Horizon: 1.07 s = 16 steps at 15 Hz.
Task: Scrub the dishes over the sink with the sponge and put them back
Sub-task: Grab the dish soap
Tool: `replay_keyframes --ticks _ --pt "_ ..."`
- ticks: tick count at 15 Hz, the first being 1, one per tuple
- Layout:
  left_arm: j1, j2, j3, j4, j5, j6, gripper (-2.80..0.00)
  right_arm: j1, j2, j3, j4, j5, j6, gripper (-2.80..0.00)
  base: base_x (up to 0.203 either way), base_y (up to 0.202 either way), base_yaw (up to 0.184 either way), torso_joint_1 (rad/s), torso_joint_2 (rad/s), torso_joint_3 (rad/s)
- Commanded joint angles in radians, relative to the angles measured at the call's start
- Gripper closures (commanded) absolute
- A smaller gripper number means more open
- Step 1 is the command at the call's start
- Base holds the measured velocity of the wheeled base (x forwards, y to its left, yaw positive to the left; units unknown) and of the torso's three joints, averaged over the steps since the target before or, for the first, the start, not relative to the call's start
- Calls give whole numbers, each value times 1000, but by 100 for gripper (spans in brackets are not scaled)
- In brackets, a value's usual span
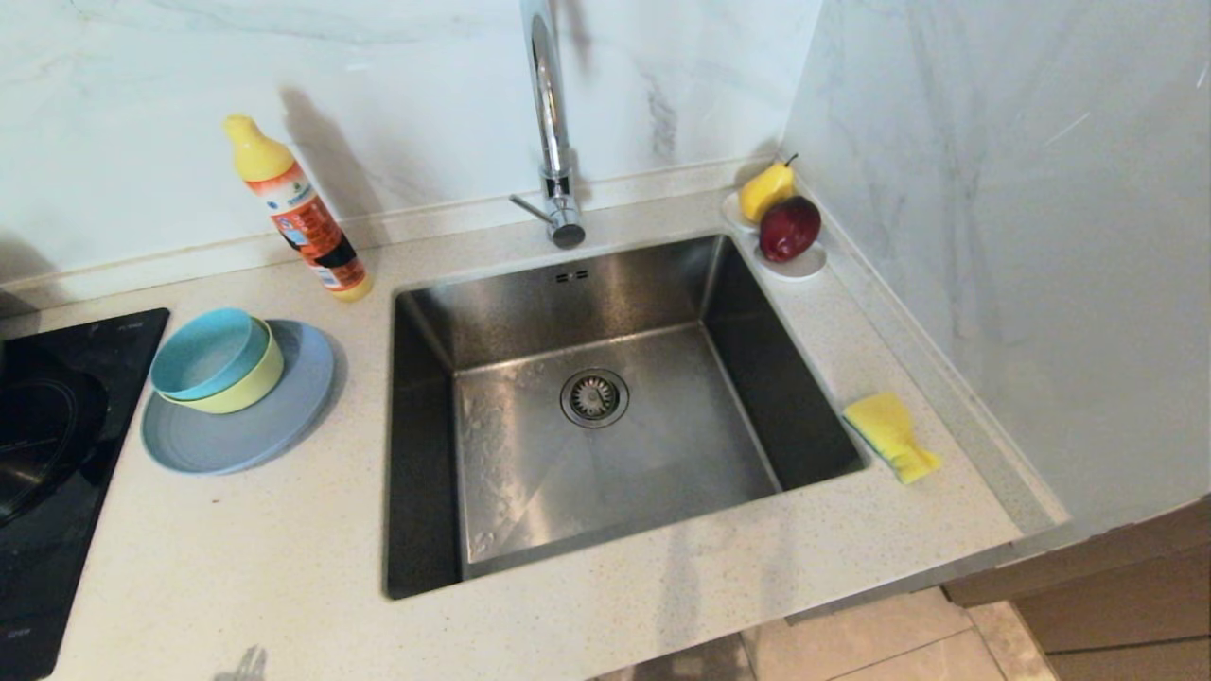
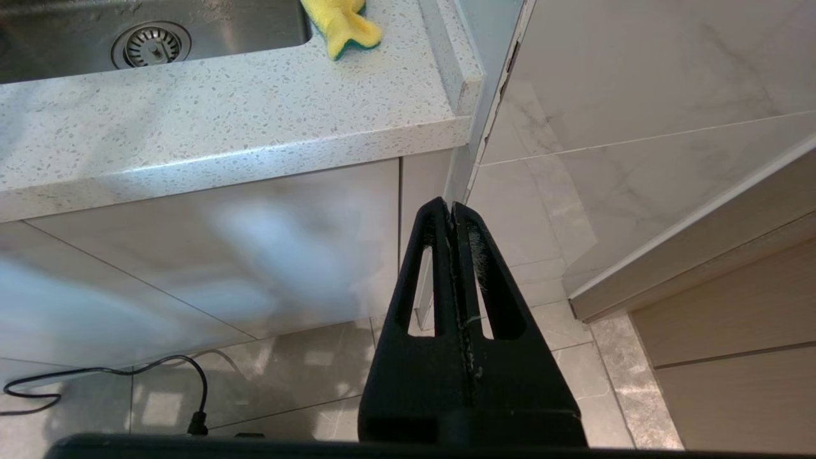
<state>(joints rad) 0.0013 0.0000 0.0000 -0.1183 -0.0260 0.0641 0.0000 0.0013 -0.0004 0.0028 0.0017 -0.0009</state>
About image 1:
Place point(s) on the orange dish soap bottle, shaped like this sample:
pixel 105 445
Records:
pixel 307 227

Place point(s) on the metal sink drain strainer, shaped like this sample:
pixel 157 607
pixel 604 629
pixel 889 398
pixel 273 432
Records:
pixel 594 397

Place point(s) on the stainless steel sink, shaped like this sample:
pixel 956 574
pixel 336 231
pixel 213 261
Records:
pixel 662 454

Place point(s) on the yellow sponge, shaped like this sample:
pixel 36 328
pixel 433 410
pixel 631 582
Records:
pixel 885 426

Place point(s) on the dark red apple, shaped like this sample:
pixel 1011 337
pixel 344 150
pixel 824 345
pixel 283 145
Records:
pixel 787 229

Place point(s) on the yellow pear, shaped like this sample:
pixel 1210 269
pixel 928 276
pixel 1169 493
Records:
pixel 764 194

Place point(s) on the chrome faucet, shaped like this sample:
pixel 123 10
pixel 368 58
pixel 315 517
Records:
pixel 549 95

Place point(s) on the pale yellow bowl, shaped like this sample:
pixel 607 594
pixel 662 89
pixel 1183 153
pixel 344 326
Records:
pixel 257 384

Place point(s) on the blue-grey plate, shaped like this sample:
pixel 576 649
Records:
pixel 236 443

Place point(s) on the light blue bowl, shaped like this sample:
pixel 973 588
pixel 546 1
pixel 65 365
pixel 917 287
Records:
pixel 203 355

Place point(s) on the wooden cabinet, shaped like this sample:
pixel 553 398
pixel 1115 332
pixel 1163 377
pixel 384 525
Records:
pixel 1116 605

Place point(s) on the black induction cooktop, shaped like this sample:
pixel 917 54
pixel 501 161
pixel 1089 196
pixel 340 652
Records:
pixel 66 567

